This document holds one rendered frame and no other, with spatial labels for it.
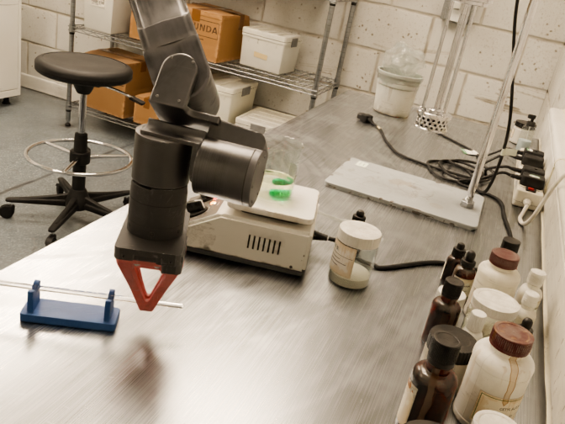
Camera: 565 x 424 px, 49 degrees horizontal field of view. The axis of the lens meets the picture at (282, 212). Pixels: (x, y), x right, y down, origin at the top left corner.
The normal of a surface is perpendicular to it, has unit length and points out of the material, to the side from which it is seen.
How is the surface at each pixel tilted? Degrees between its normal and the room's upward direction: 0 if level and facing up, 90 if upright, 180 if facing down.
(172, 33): 50
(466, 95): 90
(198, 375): 0
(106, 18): 92
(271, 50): 93
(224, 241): 90
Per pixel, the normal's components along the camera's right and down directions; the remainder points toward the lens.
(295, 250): -0.13, 0.37
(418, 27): -0.36, 0.31
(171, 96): -0.05, -0.29
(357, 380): 0.18, -0.90
